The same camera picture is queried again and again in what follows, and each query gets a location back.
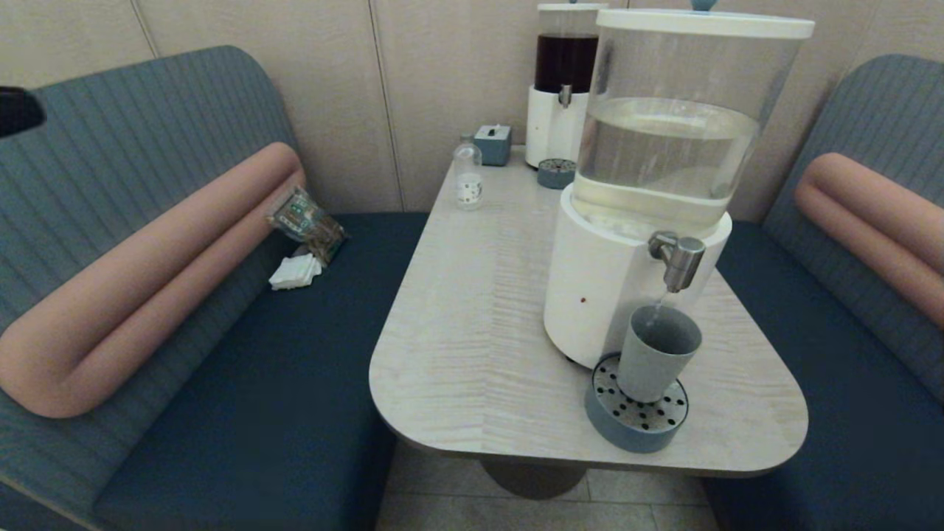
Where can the shiny printed snack packet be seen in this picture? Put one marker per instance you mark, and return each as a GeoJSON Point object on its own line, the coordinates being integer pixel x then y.
{"type": "Point", "coordinates": [306, 221]}

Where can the grey-blue plastic cup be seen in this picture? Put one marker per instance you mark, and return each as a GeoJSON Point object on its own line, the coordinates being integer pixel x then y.
{"type": "Point", "coordinates": [653, 358]}

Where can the white paper napkin stack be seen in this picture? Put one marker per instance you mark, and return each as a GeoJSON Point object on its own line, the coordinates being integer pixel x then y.
{"type": "Point", "coordinates": [295, 273]}

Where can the dark beverage dispenser white base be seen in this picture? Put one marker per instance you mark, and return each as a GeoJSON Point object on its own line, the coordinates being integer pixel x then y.
{"type": "Point", "coordinates": [560, 66]}

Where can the clear water dispenser white base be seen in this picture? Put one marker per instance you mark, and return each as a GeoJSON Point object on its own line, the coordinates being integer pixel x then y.
{"type": "Point", "coordinates": [627, 280]}

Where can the small blue tissue box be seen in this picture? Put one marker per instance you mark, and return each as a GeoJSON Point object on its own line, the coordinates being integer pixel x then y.
{"type": "Point", "coordinates": [493, 146]}

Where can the pink cylindrical bolster cushion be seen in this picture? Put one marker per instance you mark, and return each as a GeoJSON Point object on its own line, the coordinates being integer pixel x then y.
{"type": "Point", "coordinates": [147, 280]}
{"type": "Point", "coordinates": [870, 214]}

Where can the blue round drip tray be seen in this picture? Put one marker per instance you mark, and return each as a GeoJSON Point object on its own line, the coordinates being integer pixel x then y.
{"type": "Point", "coordinates": [627, 432]}
{"type": "Point", "coordinates": [557, 175]}

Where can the clear plastic bottle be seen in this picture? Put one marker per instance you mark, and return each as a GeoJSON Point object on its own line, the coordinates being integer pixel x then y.
{"type": "Point", "coordinates": [468, 177]}

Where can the blue upholstered booth sofa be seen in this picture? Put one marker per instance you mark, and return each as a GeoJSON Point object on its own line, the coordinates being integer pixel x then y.
{"type": "Point", "coordinates": [280, 383]}
{"type": "Point", "coordinates": [848, 413]}

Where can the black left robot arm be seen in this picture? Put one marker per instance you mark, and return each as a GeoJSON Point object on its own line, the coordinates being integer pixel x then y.
{"type": "Point", "coordinates": [18, 112]}

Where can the bronze table pedestal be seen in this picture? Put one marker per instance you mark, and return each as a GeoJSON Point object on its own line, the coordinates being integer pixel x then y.
{"type": "Point", "coordinates": [532, 479]}

